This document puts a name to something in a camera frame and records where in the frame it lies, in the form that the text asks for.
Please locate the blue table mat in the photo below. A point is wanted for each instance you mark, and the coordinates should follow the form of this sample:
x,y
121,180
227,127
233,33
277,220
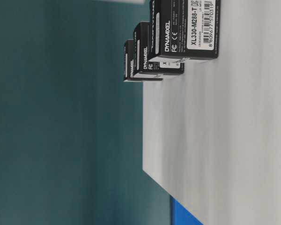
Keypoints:
x,y
181,216

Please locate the teal backdrop panel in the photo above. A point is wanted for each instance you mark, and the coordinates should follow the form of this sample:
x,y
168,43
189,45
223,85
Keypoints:
x,y
70,127

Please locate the black Dynamixel box nearest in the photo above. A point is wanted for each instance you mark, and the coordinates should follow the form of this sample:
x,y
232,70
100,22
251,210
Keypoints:
x,y
185,29

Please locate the black dynamixel box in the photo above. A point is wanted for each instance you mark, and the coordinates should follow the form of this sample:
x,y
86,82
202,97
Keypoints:
x,y
185,29
129,65
144,67

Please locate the white base board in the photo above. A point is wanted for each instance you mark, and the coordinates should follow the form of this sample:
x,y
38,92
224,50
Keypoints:
x,y
212,136

